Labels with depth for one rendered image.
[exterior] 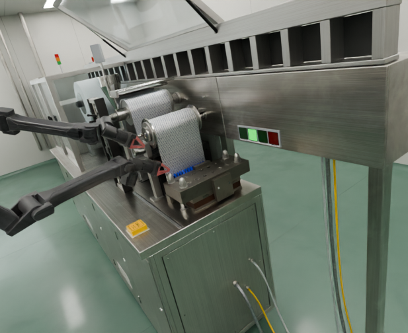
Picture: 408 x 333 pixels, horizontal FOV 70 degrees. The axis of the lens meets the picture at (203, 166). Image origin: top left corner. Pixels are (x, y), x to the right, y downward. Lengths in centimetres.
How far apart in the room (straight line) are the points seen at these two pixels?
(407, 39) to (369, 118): 249
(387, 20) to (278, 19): 34
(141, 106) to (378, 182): 113
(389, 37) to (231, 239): 100
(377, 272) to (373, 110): 75
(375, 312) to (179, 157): 113
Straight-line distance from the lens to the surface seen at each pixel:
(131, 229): 131
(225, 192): 137
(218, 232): 137
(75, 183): 118
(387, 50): 95
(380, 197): 126
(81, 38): 705
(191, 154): 147
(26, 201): 114
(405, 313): 215
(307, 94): 107
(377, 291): 154
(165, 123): 139
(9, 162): 692
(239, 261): 155
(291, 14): 108
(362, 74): 96
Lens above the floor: 157
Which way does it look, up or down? 22 degrees down
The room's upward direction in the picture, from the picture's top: 12 degrees counter-clockwise
